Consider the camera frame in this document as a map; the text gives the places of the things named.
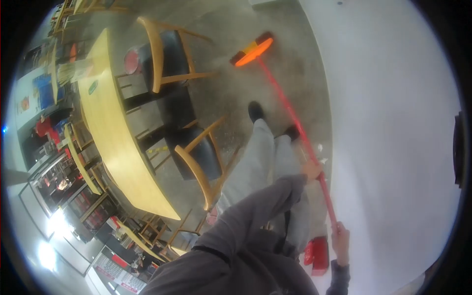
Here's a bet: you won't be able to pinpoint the person's right hand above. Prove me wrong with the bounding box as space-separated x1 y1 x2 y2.
331 221 350 267

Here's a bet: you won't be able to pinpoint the person's left hand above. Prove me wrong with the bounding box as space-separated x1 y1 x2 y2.
302 161 324 182

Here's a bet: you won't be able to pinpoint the person's right fingers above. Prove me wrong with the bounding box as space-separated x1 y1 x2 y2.
331 221 346 245

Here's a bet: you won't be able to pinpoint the red handled orange broom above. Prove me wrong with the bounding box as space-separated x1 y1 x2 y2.
229 31 339 232

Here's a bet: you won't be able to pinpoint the red container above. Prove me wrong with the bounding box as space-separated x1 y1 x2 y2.
304 236 330 277

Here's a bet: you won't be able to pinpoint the person's legs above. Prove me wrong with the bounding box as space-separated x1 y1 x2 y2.
216 101 315 256

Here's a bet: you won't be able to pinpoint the wooden chair with black seat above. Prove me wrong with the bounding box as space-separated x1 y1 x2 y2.
136 16 219 94
164 116 241 212

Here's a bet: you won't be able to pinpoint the person's body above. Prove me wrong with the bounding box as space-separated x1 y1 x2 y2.
139 206 322 295

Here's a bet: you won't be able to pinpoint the bare wooden chair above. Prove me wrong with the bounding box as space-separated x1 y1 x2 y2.
167 208 208 256

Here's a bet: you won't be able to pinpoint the long light wooden table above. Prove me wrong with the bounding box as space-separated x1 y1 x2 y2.
77 29 182 221

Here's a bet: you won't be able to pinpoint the red round stool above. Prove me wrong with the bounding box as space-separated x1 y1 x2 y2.
123 48 143 76

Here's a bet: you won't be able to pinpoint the white and red menu board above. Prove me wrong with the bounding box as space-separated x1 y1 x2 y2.
89 246 149 295

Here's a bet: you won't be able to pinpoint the glass display counter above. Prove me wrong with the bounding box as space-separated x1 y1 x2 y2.
28 153 113 234

